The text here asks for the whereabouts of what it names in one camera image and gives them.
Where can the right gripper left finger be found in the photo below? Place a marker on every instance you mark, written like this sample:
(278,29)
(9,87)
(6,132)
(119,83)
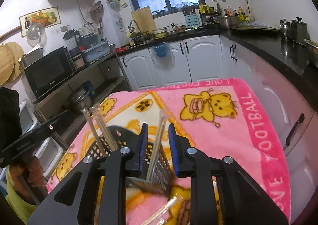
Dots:
(80,200)

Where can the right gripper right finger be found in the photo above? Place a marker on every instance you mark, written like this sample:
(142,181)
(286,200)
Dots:
(221,190)

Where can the chopstick pair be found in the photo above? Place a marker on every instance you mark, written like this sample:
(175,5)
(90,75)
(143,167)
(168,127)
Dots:
(159,216)
(96,110)
(93,130)
(157,143)

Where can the yellow green sleeve forearm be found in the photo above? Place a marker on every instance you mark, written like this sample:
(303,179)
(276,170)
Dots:
(21,207)

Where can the person's left hand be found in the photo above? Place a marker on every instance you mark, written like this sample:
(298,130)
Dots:
(35,178)

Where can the white plastic drawer unit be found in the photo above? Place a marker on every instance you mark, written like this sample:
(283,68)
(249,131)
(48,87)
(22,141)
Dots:
(49,153)

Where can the black microwave oven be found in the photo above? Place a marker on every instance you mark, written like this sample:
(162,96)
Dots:
(47,73)

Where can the metal storage shelf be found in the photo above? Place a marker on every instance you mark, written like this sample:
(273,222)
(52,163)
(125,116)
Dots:
(101,78)

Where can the stacked steel pots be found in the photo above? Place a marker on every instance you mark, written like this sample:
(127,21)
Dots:
(80,99)

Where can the round bamboo board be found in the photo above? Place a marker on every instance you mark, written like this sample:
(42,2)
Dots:
(11,53)

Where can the dark green utensil holder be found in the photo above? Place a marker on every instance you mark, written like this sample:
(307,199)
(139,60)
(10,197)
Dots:
(128,165)

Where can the glass pot lid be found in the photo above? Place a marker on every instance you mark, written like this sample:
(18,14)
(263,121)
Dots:
(36,35)

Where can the blue plastic dish box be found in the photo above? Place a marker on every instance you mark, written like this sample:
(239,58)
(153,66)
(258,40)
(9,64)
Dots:
(96,52)

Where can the black blender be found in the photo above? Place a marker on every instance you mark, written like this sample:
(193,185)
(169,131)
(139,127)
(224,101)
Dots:
(72,39)

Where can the blue hanging trash bin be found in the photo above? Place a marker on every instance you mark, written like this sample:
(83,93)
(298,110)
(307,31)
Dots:
(162,50)

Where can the steel kettle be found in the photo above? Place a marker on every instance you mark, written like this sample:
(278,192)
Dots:
(299,31)

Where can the wooden cutting board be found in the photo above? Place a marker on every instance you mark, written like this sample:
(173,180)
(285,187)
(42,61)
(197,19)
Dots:
(144,19)

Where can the steel pot on counter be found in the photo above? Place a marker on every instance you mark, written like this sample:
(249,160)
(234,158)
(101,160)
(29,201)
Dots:
(227,21)

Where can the yellow oil bottle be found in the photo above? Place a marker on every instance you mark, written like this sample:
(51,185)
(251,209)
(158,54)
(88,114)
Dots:
(241,14)

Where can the light blue knife block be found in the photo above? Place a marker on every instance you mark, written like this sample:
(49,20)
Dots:
(192,20)

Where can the fruit picture frame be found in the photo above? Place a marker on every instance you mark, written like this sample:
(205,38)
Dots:
(47,17)

